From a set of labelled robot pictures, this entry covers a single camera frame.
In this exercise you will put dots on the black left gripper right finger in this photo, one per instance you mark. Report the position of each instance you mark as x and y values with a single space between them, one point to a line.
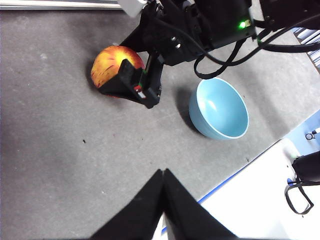
187 220

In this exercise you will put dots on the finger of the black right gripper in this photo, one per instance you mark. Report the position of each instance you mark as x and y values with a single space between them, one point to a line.
120 82
140 40

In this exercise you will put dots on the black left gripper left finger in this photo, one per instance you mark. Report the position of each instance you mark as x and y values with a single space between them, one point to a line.
140 220

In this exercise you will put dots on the red yellow apple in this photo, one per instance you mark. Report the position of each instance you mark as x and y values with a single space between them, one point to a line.
110 65

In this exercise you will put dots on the blue ribbed bowl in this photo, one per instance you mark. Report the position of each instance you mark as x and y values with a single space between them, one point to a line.
220 107

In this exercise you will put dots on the white board with blue edge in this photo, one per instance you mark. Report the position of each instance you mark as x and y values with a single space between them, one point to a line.
250 195

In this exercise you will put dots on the blue white striped object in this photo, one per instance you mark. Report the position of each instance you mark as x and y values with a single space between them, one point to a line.
310 37

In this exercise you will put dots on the small black round fitting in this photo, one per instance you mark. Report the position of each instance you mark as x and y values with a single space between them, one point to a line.
309 136

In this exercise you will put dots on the pale grey camera box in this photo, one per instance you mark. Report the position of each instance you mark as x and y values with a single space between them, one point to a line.
132 7

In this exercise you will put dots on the black mount block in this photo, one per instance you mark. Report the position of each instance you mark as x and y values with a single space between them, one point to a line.
308 167

